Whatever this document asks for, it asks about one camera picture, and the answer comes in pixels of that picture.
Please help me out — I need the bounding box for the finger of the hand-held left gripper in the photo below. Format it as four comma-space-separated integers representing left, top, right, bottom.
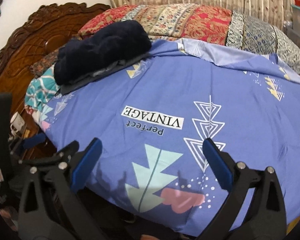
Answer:
20, 140, 80, 170
21, 132, 47, 150

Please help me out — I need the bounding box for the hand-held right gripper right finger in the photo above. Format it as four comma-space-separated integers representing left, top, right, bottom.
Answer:
197, 138, 288, 240

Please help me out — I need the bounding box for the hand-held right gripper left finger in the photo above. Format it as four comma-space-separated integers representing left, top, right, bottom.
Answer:
17, 137, 103, 240

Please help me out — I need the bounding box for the grey puffer jacket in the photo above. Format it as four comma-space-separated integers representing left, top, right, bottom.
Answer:
59, 54, 147, 95

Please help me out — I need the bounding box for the dark navy fleece garment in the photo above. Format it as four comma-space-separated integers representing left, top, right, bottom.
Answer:
54, 20, 152, 85

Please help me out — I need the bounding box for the wooden nightstand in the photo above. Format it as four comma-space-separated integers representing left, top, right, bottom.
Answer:
7, 122, 58, 160

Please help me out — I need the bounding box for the white mug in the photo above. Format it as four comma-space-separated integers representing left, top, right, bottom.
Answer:
9, 112, 26, 133

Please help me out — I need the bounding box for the teal wavy-pattern blanket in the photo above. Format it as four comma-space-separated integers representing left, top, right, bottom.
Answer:
24, 75, 60, 115

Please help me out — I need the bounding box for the dark floral pillow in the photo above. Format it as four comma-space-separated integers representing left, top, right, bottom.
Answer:
30, 47, 65, 79

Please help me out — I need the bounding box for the blue printed bed sheet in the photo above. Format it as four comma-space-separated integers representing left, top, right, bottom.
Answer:
37, 37, 300, 237

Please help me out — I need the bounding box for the carved wooden headboard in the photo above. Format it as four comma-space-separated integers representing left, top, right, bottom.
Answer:
0, 3, 112, 160

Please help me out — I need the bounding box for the floral patchwork quilt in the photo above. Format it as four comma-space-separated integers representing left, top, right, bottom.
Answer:
77, 3, 300, 78

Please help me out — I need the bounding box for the clear plastic storage box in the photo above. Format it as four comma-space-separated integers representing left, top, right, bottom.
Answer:
284, 0, 300, 55

